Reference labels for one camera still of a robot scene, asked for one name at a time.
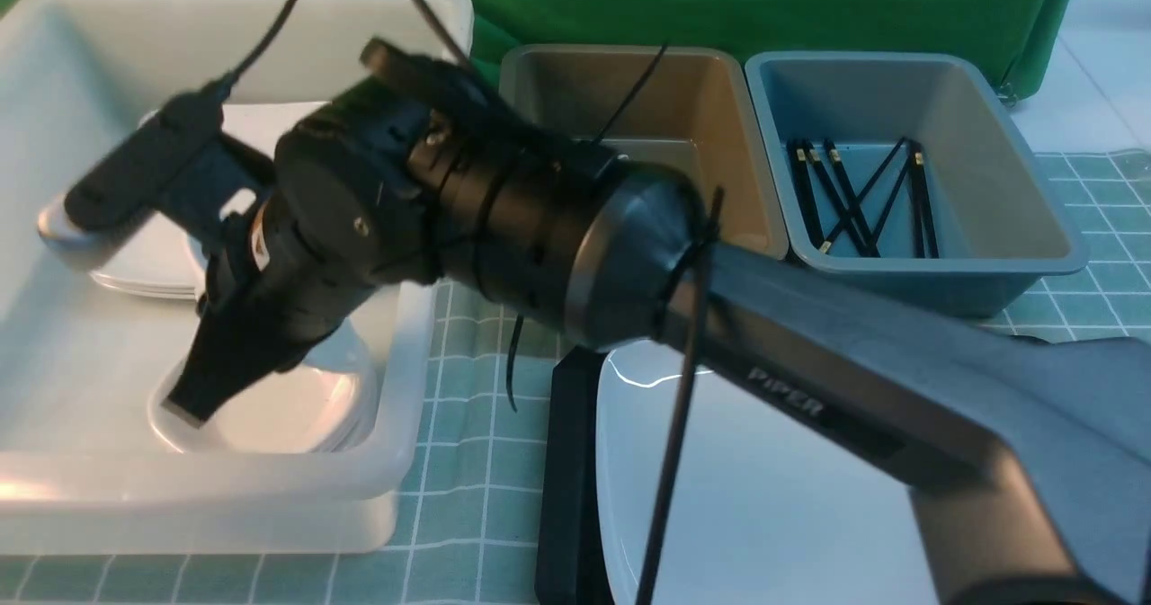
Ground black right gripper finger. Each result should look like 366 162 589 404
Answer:
170 133 275 254
163 305 311 428

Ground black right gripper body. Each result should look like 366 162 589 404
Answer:
201 77 443 352

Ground large white rice plate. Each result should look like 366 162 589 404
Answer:
595 342 937 604

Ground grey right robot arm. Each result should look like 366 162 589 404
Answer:
153 40 1148 604

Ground top white square plate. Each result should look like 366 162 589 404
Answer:
85 100 325 298

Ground stacked white bowls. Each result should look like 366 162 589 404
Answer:
147 322 379 454

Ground large white plastic tub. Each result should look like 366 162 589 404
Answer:
3 0 435 556

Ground brown plastic bin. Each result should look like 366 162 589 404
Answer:
500 44 790 260

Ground black serving tray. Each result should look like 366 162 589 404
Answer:
534 349 613 604

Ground black chopsticks in bin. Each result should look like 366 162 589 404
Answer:
785 138 942 258

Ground blue-grey plastic bin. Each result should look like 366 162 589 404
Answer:
745 51 1088 317

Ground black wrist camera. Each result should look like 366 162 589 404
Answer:
63 89 223 233

